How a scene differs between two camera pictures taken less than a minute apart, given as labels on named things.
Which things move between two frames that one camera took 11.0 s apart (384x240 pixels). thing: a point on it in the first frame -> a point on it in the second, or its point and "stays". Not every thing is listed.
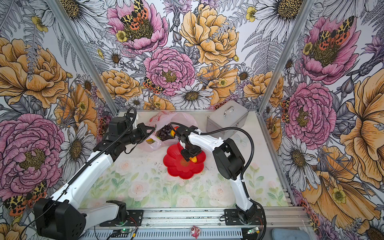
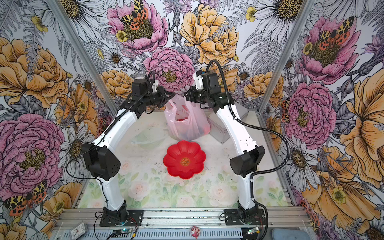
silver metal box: [231, 114] stays
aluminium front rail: [286, 217] stays
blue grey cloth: [289, 234] stays
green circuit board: [253, 230] stays
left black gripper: [143, 128] -> [164, 97]
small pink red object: [195, 231] stays
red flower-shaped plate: [177, 165] stays
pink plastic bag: [177, 119] -> [185, 120]
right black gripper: [186, 155] -> [190, 97]
